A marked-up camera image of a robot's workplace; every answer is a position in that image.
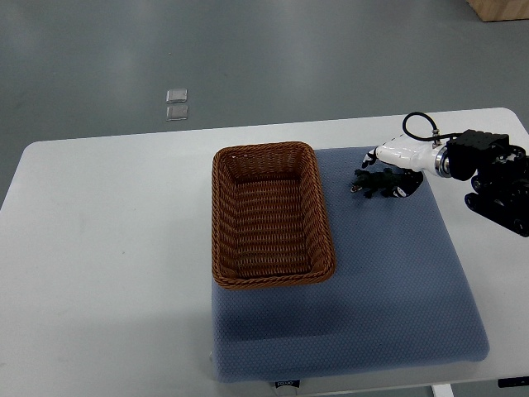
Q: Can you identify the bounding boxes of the upper metal floor plate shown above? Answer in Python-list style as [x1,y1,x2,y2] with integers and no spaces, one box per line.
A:
[165,88,188,103]

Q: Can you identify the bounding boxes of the brown woven basket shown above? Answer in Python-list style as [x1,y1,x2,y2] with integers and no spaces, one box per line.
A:
[212,141,336,290]

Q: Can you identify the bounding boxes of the black table control panel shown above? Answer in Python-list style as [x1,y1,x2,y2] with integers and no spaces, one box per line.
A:
[498,376,529,389]

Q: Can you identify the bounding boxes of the blue grey foam cushion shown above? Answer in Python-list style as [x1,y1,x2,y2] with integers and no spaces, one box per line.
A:
[212,147,489,382]

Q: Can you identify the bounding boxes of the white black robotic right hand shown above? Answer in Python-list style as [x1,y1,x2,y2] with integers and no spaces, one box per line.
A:
[361,134,451,198]

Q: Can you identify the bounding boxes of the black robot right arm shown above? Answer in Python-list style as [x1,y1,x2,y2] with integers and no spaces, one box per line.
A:
[446,130,528,237]

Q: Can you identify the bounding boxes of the wooden box corner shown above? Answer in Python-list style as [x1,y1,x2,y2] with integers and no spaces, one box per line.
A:
[467,0,528,22]

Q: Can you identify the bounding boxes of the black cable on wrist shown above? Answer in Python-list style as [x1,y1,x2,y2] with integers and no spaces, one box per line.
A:
[403,111,462,148]

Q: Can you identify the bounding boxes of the dark toy crocodile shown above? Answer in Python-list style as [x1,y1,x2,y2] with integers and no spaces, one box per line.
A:
[350,168,402,199]

